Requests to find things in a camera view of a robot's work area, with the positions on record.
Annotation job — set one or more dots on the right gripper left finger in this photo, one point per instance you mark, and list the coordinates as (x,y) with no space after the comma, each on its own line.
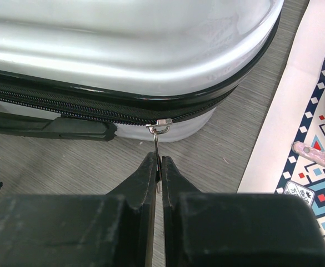
(115,229)

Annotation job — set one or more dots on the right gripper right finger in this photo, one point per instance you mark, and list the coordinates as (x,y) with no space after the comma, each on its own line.
(217,229)

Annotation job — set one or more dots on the white black space suitcase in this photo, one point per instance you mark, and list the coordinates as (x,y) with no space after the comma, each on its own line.
(96,70)

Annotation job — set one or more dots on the patterned placemat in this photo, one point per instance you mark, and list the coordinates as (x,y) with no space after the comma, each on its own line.
(295,123)

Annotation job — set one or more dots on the pink handled utensil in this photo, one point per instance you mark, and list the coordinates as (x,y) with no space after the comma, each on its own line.
(309,153)

